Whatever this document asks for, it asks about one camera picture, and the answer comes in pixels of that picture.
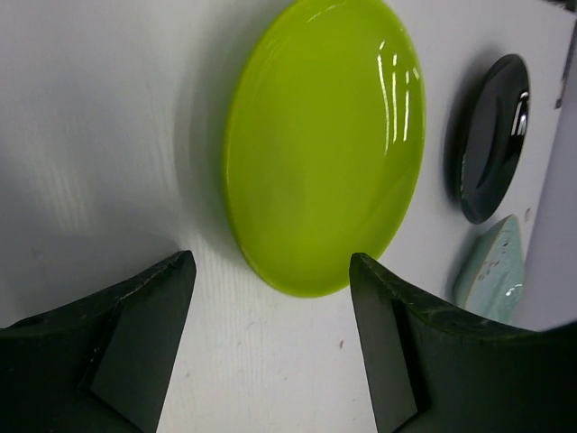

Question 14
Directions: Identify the black round plate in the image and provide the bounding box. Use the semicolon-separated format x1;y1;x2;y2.
444;53;530;225

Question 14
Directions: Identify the pale green rectangular dish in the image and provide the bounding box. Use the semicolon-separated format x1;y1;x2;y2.
453;215;525;325

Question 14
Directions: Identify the lime green round plate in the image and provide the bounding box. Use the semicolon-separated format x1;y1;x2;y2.
223;1;426;298

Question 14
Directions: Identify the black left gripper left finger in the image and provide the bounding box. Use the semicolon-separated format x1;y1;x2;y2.
1;251;197;432

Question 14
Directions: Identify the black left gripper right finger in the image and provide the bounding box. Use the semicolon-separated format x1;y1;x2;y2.
349;253;576;432

